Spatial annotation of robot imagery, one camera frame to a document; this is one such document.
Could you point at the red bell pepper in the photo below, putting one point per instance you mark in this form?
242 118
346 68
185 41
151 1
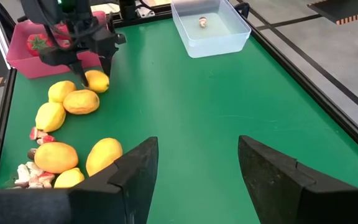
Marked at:
34 133

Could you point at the pink plastic bin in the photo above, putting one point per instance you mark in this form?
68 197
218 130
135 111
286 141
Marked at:
26 67

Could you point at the black table clamp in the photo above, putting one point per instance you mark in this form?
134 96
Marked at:
242 7

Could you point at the small red pepper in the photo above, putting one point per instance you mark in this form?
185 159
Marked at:
47 177

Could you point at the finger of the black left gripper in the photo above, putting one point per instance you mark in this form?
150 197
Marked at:
106 65
80 74

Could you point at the brown cap mushroom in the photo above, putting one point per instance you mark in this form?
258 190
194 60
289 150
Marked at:
202 21
31 153

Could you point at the clear plastic bin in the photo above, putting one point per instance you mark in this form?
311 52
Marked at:
216 43

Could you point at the green table mat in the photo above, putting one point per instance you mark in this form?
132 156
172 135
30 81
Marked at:
197 109

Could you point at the yellow lemon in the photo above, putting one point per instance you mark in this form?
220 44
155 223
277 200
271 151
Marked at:
61 91
69 178
97 82
50 116

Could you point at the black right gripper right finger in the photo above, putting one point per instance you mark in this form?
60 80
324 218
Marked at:
275 186

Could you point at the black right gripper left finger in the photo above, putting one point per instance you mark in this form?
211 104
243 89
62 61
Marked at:
129 193

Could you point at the orange oval fruit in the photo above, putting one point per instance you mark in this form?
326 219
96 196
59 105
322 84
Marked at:
81 101
56 157
103 155

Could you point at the peach-coloured toy piece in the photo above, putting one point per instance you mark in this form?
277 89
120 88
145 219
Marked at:
46 139

